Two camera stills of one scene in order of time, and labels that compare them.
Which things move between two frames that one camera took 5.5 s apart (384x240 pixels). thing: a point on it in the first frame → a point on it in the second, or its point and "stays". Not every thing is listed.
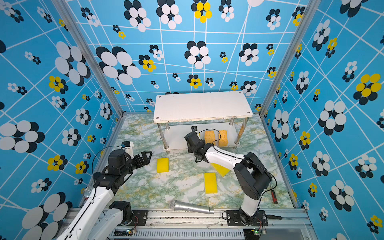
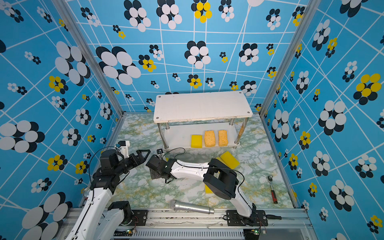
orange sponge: [223, 140] stays
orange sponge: [209, 137] stays
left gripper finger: [139, 161] stays
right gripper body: [191, 150] → [156, 175]
